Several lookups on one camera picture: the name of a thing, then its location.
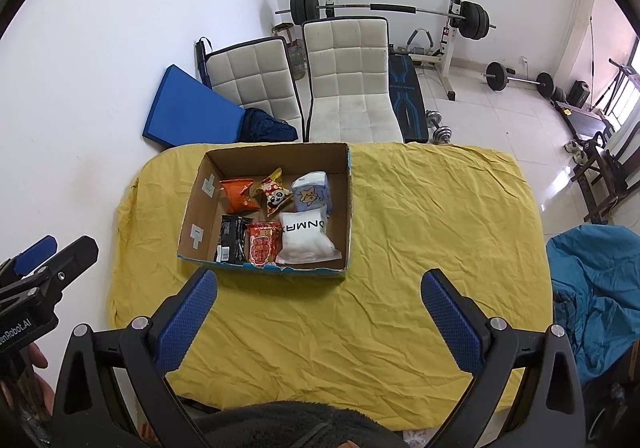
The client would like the teal blanket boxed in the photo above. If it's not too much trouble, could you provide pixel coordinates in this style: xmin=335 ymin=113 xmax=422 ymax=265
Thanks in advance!
xmin=546 ymin=224 xmax=640 ymax=384

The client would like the blue mat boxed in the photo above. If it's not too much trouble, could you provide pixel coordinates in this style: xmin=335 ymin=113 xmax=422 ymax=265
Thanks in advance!
xmin=142 ymin=64 xmax=244 ymax=148

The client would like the rack barbell with plates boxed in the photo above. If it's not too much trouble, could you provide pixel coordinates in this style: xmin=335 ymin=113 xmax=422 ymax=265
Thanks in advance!
xmin=274 ymin=0 xmax=497 ymax=41

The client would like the dark wooden chair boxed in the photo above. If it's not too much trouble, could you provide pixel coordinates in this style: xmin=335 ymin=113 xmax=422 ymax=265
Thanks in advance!
xmin=570 ymin=123 xmax=639 ymax=224

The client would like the dark blue cloth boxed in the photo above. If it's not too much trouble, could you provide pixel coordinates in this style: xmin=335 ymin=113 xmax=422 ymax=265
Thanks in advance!
xmin=238 ymin=108 xmax=298 ymax=142

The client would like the white padded chair far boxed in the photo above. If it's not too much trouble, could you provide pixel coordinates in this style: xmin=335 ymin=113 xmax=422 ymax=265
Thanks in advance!
xmin=205 ymin=36 xmax=305 ymax=142

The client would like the orange snack bag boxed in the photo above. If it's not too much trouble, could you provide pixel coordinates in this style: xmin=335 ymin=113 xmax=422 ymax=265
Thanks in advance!
xmin=220 ymin=178 xmax=260 ymax=214

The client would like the white padded chair near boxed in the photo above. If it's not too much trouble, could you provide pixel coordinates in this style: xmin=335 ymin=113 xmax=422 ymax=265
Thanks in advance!
xmin=302 ymin=17 xmax=402 ymax=144

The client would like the white barbell rack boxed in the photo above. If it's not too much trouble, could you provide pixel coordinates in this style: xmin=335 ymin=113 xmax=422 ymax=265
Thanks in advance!
xmin=323 ymin=0 xmax=464 ymax=101

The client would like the black treadmill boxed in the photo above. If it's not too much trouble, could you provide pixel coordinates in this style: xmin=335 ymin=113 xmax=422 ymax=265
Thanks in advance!
xmin=551 ymin=81 xmax=614 ymax=142

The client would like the red snack bag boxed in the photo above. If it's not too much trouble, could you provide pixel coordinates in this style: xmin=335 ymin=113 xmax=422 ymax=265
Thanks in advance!
xmin=247 ymin=222 xmax=282 ymax=268

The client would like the floor barbell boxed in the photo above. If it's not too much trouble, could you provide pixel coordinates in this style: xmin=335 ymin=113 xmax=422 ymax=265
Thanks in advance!
xmin=484 ymin=61 xmax=555 ymax=99

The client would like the chrome dumbbell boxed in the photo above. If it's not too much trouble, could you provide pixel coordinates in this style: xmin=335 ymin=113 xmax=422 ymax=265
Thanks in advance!
xmin=425 ymin=110 xmax=452 ymax=145

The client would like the yellow snack bag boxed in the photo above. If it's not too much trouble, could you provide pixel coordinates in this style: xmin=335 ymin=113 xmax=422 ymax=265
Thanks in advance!
xmin=252 ymin=168 xmax=293 ymax=218

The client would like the cardboard box blue print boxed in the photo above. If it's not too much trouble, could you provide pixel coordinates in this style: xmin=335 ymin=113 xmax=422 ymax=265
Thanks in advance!
xmin=177 ymin=142 xmax=352 ymax=278

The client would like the black fleece clothing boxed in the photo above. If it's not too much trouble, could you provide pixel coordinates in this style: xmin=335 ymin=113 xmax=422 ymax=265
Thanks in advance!
xmin=194 ymin=400 xmax=407 ymax=447

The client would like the black snack bag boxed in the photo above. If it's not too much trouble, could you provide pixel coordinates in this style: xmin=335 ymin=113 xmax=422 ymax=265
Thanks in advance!
xmin=215 ymin=215 xmax=252 ymax=265

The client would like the black blue weight bench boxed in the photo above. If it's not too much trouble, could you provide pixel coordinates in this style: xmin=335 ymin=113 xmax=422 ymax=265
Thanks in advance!
xmin=388 ymin=54 xmax=428 ymax=144

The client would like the white padded chair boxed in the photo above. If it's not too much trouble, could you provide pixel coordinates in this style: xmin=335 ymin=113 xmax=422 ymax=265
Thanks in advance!
xmin=302 ymin=17 xmax=402 ymax=144
xmin=205 ymin=36 xmax=305 ymax=142

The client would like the person's left hand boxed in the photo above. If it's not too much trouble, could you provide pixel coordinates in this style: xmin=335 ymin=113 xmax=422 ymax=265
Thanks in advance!
xmin=1 ymin=343 xmax=54 ymax=418

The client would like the yellow tablecloth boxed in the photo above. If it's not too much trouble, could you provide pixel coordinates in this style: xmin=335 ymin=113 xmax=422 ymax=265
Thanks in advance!
xmin=106 ymin=141 xmax=547 ymax=431

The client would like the white soft pouch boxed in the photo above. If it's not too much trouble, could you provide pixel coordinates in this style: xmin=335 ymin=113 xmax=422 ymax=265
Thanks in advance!
xmin=276 ymin=206 xmax=342 ymax=265

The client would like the light blue tissue pack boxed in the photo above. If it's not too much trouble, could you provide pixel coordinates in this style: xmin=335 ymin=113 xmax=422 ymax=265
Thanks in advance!
xmin=291 ymin=171 xmax=332 ymax=215

